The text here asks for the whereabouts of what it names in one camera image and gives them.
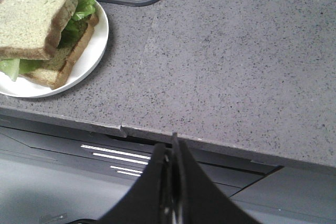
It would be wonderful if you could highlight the green lettuce leaf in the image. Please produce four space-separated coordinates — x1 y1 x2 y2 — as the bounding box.
1 0 96 81

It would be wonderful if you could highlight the bread slice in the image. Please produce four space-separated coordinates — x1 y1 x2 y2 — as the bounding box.
1 0 78 60
21 14 99 90

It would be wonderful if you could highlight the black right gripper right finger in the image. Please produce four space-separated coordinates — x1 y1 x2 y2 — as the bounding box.
172 133 260 223

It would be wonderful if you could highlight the white round plate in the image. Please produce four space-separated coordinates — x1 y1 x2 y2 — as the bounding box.
1 3 109 98

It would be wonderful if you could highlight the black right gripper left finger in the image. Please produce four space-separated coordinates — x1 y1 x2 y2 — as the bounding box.
97 144 173 224

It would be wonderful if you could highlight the black appliance under counter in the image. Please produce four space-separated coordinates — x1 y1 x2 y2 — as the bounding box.
0 115 285 224

